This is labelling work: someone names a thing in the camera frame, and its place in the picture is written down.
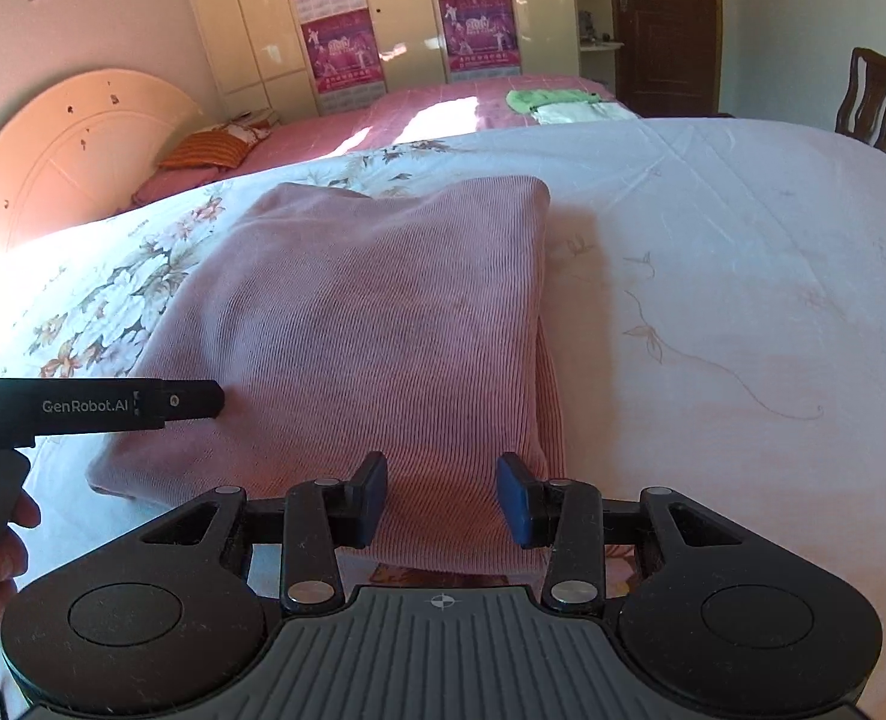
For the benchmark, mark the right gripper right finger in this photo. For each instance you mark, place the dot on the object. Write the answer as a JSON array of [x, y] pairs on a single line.
[[564, 517]]

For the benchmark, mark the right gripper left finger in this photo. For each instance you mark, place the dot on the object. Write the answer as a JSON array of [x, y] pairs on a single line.
[[320, 517]]

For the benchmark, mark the pink knit sweater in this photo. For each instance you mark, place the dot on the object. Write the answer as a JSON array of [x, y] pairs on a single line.
[[339, 325]]

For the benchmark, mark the person left hand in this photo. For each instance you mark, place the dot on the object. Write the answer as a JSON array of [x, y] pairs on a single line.
[[13, 552]]

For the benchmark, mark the floral white bed sheet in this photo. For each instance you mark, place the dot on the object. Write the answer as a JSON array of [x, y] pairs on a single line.
[[714, 305]]

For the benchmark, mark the peach wooden headboard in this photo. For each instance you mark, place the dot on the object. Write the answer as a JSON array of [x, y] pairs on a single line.
[[78, 151]]

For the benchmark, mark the striped orange pillow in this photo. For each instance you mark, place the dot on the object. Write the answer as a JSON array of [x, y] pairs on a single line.
[[207, 149]]

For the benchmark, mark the pale folded cloth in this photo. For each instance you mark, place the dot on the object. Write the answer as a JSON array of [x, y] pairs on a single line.
[[581, 112]]

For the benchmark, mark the pink checkered bedspread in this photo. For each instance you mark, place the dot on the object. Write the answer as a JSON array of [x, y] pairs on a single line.
[[406, 116]]

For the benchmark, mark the green folded cloth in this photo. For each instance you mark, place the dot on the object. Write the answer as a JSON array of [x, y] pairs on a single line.
[[527, 101]]

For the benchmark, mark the lower left magenta poster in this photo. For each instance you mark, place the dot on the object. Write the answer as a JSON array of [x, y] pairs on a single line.
[[343, 53]]

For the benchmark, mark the cream wardrobe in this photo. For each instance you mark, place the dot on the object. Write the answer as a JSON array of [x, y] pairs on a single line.
[[257, 53]]

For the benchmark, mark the lower right magenta poster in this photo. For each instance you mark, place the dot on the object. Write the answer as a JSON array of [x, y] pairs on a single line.
[[480, 38]]

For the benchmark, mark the dark wooden door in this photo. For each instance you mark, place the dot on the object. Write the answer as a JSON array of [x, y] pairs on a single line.
[[670, 60]]

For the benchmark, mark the dark wooden chair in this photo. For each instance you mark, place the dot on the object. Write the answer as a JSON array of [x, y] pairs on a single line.
[[862, 114]]

